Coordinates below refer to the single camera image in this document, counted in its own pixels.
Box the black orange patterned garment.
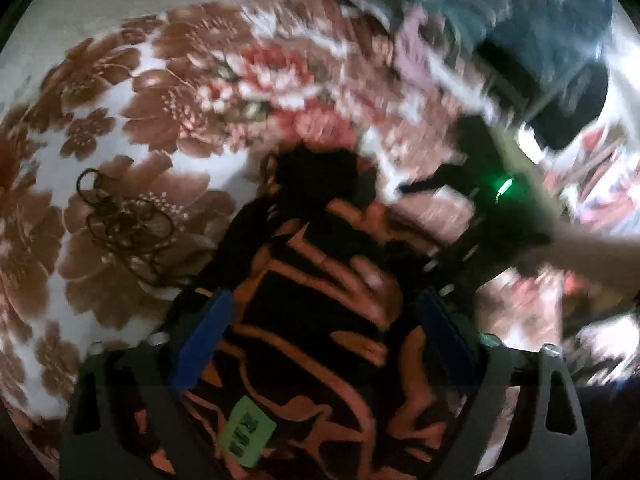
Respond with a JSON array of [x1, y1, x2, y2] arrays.
[[165, 144, 463, 479]]

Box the blue hanging clothes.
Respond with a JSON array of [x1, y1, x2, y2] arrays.
[[369, 0, 616, 151]]

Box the person's right hand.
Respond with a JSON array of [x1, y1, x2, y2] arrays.
[[518, 221, 639, 296]]

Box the green paper label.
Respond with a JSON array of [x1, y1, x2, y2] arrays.
[[219, 396, 277, 468]]

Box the floral brown white bedspread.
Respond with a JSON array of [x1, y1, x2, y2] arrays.
[[1, 0, 639, 479]]

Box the tangled dark cord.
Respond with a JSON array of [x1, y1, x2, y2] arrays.
[[75, 167, 202, 286]]

